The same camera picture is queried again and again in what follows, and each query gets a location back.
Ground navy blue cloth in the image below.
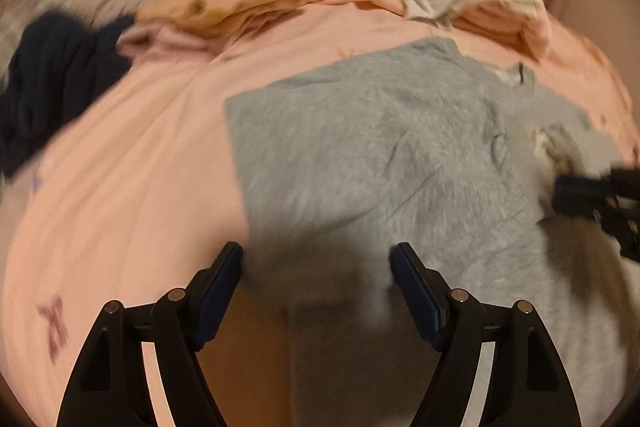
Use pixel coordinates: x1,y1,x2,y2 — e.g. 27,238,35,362
0,11,136,180

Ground peach folded clothes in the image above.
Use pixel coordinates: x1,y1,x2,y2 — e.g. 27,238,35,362
450,2,551,60

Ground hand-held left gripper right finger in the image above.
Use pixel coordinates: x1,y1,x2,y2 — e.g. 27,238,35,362
389,242,583,427

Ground grey fleece garment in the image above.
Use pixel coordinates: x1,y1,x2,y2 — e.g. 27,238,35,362
225,38,632,427

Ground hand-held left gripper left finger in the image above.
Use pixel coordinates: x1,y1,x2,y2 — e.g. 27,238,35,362
55,242,246,427

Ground light pink cloth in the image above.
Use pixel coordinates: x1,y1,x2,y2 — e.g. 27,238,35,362
116,24,223,60

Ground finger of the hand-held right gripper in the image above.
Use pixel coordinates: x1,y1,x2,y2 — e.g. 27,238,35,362
552,166,640,214
592,206,640,263

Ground pink printed bed sheet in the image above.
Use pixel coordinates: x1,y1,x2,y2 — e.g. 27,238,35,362
0,0,640,427

